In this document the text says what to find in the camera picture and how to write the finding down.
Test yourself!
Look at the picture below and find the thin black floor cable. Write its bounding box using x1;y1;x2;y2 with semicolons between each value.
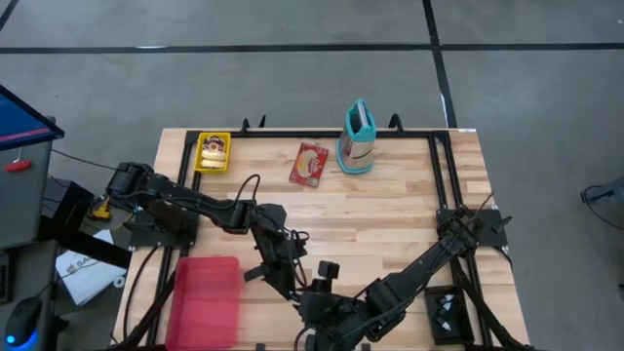
51;147;121;172

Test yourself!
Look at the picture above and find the yellow cable with plug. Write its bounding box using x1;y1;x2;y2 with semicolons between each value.
90;197;113;221

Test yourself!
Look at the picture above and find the black diagonal beam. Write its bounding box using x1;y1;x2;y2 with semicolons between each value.
38;216;133;269

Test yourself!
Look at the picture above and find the black metal table frame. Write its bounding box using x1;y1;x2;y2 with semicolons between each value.
112;127;537;351

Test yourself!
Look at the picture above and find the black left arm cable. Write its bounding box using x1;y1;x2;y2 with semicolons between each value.
235;173;262;207

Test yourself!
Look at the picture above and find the thick black hose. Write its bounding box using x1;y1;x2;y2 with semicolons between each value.
121;246;162;342

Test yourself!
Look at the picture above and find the black computer mouse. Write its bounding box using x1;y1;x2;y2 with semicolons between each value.
3;296;44;350

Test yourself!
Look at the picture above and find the teal metal box grater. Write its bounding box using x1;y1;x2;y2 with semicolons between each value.
335;98;378;176

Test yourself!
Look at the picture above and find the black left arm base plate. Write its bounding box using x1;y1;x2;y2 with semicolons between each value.
129;208;201;250

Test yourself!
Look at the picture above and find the yellow plastic basket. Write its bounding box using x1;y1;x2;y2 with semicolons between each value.
193;131;232;175

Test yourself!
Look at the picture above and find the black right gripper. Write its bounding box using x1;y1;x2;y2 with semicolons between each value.
297;261;367;351

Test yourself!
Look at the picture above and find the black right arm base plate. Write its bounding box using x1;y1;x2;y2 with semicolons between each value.
436;208;509;249

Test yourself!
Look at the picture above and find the white printed cardboard box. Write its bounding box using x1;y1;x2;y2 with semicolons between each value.
55;230;129;306

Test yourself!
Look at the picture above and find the red plastic tray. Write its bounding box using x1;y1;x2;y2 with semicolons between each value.
165;256;243;351

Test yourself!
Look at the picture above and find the blue monitor screen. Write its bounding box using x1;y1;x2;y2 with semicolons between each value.
0;85;65;152

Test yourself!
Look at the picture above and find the red snack packet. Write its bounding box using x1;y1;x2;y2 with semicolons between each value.
288;141;331;189

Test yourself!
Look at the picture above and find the black plastic tray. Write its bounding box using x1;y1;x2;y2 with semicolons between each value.
423;285;475;346

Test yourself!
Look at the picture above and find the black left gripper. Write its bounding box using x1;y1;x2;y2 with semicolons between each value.
243;243;308;299

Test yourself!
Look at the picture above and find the black box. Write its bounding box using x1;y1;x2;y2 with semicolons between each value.
43;175;97;230

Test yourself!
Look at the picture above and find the dark grey stand foot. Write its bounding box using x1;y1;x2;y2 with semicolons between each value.
582;175;624;204

